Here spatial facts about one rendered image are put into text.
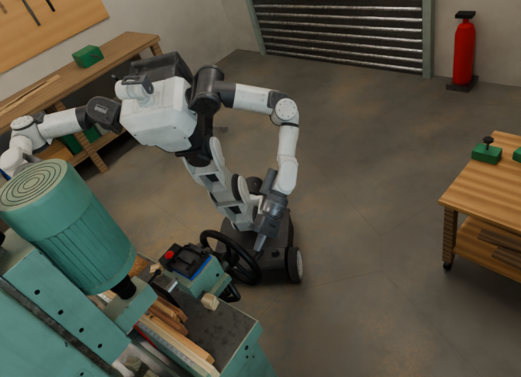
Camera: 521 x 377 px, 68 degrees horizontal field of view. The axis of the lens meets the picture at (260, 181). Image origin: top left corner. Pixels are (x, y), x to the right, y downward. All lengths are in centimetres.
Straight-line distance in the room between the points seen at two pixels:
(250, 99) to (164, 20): 350
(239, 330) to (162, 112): 77
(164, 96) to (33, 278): 77
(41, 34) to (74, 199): 343
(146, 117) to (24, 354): 83
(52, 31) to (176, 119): 299
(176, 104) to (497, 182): 142
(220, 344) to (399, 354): 109
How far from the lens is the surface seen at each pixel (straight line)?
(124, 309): 119
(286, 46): 468
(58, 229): 93
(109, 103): 157
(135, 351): 145
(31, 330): 98
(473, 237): 223
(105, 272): 103
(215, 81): 141
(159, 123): 144
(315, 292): 227
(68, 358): 106
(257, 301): 233
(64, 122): 163
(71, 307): 104
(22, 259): 94
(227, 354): 118
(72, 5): 437
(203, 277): 129
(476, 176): 203
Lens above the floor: 190
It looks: 39 degrees down
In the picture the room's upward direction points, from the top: 20 degrees counter-clockwise
